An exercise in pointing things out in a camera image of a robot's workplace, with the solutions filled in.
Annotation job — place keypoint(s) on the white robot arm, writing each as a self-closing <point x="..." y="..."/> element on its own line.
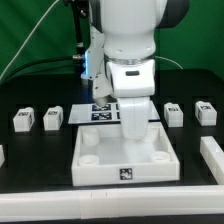
<point x="119" y="62"/>

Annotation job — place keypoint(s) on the white fence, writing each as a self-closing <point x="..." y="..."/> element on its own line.
<point x="111" y="203"/>
<point x="214" y="157"/>

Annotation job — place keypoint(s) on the white right fence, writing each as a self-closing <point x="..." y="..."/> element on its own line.
<point x="214" y="157"/>

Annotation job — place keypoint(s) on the white marker sheet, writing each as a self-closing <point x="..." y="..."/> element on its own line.
<point x="92" y="113"/>

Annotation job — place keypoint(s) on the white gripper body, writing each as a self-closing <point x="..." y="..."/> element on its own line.
<point x="133" y="85"/>

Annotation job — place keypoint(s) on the white front fence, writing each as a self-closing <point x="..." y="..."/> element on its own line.
<point x="111" y="203"/>

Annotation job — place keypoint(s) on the white square tabletop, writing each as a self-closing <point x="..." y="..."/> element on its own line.
<point x="102" y="156"/>

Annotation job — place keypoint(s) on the white left block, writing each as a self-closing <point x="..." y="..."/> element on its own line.
<point x="2" y="157"/>

